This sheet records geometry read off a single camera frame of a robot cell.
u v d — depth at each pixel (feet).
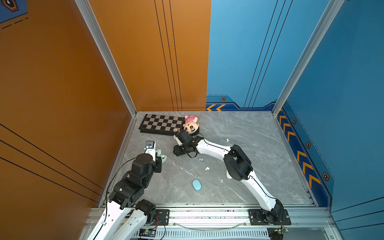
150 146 1.96
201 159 3.07
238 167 2.00
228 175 2.07
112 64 2.98
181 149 2.80
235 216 2.48
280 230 2.28
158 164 2.04
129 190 1.59
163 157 2.36
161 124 3.56
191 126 3.26
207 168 2.93
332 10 2.30
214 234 2.29
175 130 3.45
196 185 2.72
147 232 2.36
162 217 2.43
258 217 2.38
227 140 3.36
